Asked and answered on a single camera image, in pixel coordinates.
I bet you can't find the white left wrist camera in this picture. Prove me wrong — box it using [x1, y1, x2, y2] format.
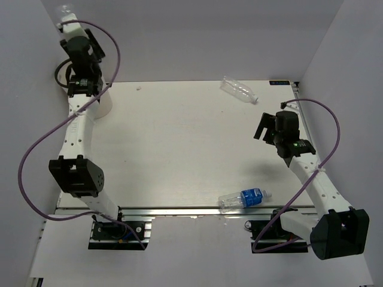
[60, 13, 87, 41]

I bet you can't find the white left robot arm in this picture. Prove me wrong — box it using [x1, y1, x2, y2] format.
[48, 25, 127, 239]

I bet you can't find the clear bottle with blue-white cap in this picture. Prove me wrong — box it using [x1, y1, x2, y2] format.
[55, 4, 74, 23]

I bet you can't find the blue label Pocari Sweat bottle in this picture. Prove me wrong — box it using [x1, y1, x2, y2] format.
[218, 188, 272, 213]

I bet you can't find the white bin with black rim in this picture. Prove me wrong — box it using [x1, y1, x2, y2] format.
[54, 59, 113, 120]

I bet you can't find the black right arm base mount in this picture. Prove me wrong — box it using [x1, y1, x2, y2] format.
[244, 208, 310, 254]

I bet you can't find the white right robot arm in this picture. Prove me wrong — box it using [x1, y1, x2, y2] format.
[254, 111, 369, 260]

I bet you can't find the blue sticker on table corner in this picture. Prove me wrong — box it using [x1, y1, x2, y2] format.
[269, 80, 290, 86]

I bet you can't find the aluminium table front rail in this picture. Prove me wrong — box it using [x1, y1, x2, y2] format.
[54, 206, 317, 216]

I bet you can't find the clear bottle at table back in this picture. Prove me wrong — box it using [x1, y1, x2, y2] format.
[220, 77, 258, 104]

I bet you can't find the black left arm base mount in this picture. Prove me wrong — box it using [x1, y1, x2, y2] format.
[88, 216, 153, 251]

